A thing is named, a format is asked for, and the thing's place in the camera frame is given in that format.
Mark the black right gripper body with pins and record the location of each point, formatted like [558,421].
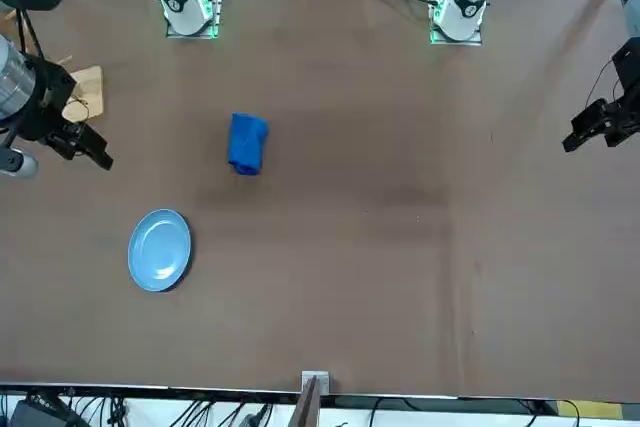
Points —
[47,97]

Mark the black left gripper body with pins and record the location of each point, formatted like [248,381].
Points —
[630,64]

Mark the blue cloth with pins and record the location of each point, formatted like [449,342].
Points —
[247,144]

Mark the blue plastic plate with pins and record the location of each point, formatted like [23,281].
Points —
[160,252]

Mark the wooden cup rack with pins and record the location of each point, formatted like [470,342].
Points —
[92,92]

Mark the black device box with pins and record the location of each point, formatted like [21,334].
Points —
[30,417]

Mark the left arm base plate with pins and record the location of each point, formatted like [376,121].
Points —
[470,42]

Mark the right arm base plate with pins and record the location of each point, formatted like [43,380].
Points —
[192,35]

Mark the silver table clamp bracket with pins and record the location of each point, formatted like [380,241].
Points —
[316,377]

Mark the upright mounting post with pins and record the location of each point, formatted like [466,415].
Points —
[307,407]

